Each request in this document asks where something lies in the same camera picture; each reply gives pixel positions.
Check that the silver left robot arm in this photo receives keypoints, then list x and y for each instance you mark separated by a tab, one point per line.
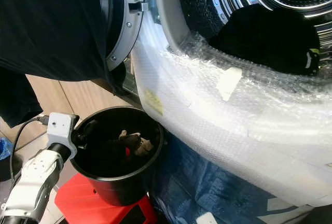
33	182

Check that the black clothes pile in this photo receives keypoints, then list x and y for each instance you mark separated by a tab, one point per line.
264	42

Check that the light wooden cabinet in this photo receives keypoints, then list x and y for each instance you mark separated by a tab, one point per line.
67	97

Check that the black plastic bucket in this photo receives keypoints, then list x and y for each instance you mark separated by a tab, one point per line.
114	190

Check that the plain grey floor mat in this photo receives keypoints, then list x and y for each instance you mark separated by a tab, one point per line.
23	154

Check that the red plastic stool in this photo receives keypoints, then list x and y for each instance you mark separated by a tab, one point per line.
83	203

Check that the yellow label sticker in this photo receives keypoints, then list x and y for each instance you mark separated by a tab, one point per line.
153	102

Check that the dark bin with blue bag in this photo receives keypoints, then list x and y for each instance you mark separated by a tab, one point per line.
5	149

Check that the grey round washer door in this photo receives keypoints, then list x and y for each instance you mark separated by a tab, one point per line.
129	27

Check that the black cloth over washer door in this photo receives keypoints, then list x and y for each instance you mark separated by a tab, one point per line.
52	22

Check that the grey door latch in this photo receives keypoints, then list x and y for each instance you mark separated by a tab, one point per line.
137	6

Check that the white tape piece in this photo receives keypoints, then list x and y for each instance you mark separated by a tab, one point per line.
229	84

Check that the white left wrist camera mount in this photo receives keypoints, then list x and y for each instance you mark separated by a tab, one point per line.
59	128

